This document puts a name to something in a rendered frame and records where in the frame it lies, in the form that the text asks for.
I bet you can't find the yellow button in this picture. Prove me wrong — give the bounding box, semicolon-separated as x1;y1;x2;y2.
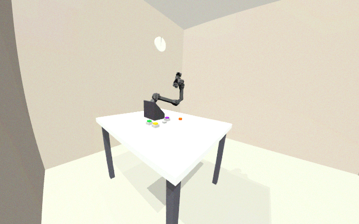
151;122;159;128

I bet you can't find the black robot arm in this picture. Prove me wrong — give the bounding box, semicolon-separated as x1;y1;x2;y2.
151;78;185;106

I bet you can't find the green button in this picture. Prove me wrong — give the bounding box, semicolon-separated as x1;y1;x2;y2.
146;120;153;126

